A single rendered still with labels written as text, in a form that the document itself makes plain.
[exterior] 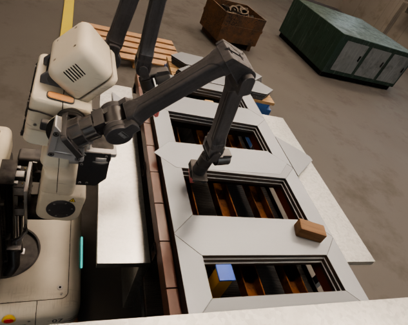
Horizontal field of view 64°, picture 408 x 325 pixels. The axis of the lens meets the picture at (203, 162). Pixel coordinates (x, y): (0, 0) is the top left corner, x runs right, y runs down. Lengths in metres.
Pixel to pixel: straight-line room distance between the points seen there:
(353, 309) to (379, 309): 0.10
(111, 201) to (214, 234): 0.49
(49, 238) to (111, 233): 0.53
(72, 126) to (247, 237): 0.77
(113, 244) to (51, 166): 0.37
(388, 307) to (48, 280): 1.37
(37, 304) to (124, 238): 0.53
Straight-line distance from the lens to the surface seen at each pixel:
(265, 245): 1.36
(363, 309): 1.18
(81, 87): 1.04
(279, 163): 1.81
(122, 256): 1.35
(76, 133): 0.95
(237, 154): 1.71
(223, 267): 1.18
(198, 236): 1.25
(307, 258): 1.46
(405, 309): 1.30
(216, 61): 0.88
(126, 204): 1.50
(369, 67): 7.15
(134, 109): 0.92
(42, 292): 1.71
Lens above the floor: 1.81
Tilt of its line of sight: 37 degrees down
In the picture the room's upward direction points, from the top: 24 degrees clockwise
